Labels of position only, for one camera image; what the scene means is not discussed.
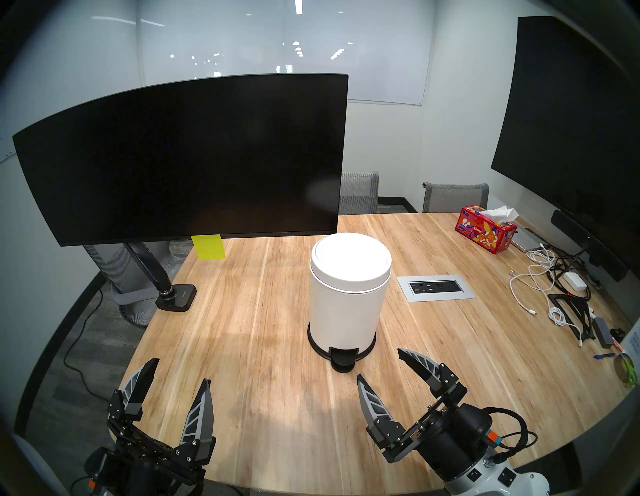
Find red floral tissue box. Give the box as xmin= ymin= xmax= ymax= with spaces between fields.
xmin=455 ymin=205 xmax=520 ymax=255

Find black tangled cables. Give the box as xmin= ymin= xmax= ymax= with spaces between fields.
xmin=547 ymin=245 xmax=593 ymax=301

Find silver table power outlet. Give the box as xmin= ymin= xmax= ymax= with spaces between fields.
xmin=397 ymin=274 xmax=476 ymax=303

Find large black wall television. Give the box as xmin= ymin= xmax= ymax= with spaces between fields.
xmin=491 ymin=16 xmax=640 ymax=281

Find black triangular stand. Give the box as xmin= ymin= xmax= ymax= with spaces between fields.
xmin=548 ymin=293 xmax=596 ymax=341

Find yellow sticky note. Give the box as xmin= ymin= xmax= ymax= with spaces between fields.
xmin=190 ymin=234 xmax=227 ymax=260

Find white printed paper sign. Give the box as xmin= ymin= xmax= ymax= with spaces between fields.
xmin=620 ymin=317 xmax=640 ymax=371

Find grey power brick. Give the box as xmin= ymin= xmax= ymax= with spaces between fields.
xmin=592 ymin=316 xmax=615 ymax=349

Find tape roll with green scissors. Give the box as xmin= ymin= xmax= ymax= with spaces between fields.
xmin=614 ymin=352 xmax=639 ymax=387

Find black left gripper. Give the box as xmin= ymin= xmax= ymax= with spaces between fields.
xmin=84 ymin=357 xmax=217 ymax=496

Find white pedal trash can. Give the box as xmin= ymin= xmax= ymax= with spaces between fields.
xmin=307 ymin=232 xmax=393 ymax=374

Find silver laptop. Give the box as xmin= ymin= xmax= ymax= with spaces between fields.
xmin=510 ymin=222 xmax=546 ymax=252

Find black floor cable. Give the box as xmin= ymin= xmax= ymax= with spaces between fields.
xmin=62 ymin=287 xmax=123 ymax=401

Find black curved desk monitor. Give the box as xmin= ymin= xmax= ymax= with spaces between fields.
xmin=12 ymin=73 xmax=349 ymax=247

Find white wall whiteboard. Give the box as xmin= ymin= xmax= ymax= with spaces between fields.
xmin=137 ymin=0 xmax=435 ymax=107

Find long white charging cable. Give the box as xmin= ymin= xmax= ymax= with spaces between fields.
xmin=509 ymin=247 xmax=557 ymax=317

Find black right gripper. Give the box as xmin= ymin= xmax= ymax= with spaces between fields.
xmin=357 ymin=348 xmax=494 ymax=482

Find black cable orange connector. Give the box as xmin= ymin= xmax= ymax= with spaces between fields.
xmin=482 ymin=407 xmax=539 ymax=463

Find grey mesh office chair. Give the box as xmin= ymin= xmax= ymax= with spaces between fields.
xmin=84 ymin=240 xmax=193 ymax=328
xmin=339 ymin=171 xmax=380 ymax=216
xmin=422 ymin=182 xmax=490 ymax=214

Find coiled white cable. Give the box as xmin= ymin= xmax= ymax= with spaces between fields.
xmin=547 ymin=306 xmax=584 ymax=347

